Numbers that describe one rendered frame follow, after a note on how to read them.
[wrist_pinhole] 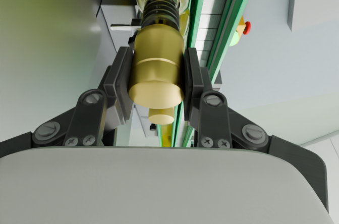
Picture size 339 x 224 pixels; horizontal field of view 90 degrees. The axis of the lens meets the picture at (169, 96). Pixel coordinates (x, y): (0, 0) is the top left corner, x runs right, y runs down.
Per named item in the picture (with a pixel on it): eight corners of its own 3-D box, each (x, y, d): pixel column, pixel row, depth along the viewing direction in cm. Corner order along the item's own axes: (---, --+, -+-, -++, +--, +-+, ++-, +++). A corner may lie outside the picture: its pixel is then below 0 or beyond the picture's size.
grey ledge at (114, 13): (108, -17, 43) (97, 9, 37) (143, -17, 43) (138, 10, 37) (146, 123, 124) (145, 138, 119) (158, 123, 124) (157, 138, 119)
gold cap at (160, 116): (165, 100, 26) (164, 127, 24) (145, 92, 24) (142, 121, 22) (179, 90, 24) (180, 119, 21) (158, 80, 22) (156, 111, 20)
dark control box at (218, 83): (202, 68, 76) (204, 84, 71) (220, 68, 76) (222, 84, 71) (199, 79, 83) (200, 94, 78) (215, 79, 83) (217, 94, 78)
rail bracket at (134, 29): (115, -5, 36) (102, 38, 29) (147, -5, 36) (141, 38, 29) (119, 12, 40) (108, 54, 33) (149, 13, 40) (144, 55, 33)
